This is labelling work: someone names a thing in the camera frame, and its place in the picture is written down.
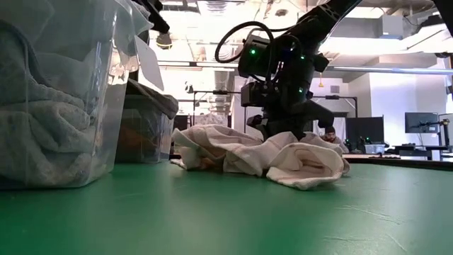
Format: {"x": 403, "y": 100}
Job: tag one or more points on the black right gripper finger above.
{"x": 273, "y": 130}
{"x": 298, "y": 130}

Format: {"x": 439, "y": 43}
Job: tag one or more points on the grey and cream garment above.
{"x": 247, "y": 152}

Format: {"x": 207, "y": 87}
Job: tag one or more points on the orange towel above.
{"x": 138, "y": 138}

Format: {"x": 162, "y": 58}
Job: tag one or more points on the light grey towel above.
{"x": 14, "y": 71}

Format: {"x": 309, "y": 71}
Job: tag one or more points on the person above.
{"x": 331, "y": 131}

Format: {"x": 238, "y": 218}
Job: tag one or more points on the patterned white cloth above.
{"x": 212, "y": 118}

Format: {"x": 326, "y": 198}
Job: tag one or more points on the black background panel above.
{"x": 364, "y": 127}

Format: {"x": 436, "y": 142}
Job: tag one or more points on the small clear background container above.
{"x": 375, "y": 148}

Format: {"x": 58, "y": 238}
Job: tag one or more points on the clear plastic bin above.
{"x": 168, "y": 134}
{"x": 118, "y": 106}

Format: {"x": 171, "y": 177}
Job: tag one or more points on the black computer monitor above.
{"x": 421, "y": 122}

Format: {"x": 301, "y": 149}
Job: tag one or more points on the black background desk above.
{"x": 424, "y": 152}

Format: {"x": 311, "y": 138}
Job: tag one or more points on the black metal frame stand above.
{"x": 219, "y": 92}
{"x": 339, "y": 96}

